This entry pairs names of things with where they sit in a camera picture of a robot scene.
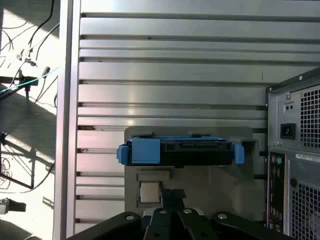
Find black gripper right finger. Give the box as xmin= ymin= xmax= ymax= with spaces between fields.
xmin=172 ymin=189 xmax=291 ymax=240

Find black PC case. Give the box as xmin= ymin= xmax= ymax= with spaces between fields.
xmin=264 ymin=67 xmax=320 ymax=240

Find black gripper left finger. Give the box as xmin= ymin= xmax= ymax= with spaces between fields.
xmin=66 ymin=189 xmax=179 ymax=240

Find silver CPU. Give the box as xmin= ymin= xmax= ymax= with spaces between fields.
xmin=139 ymin=181 xmax=161 ymax=203

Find hard disk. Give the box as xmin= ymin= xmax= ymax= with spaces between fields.
xmin=116 ymin=134 xmax=245 ymax=168

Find grey parts rack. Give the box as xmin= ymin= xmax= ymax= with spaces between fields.
xmin=124 ymin=126 xmax=266 ymax=222

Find grey power supply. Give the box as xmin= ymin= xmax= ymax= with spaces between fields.
xmin=276 ymin=86 xmax=320 ymax=149

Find teal cable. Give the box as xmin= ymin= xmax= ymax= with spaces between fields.
xmin=0 ymin=67 xmax=60 ymax=97

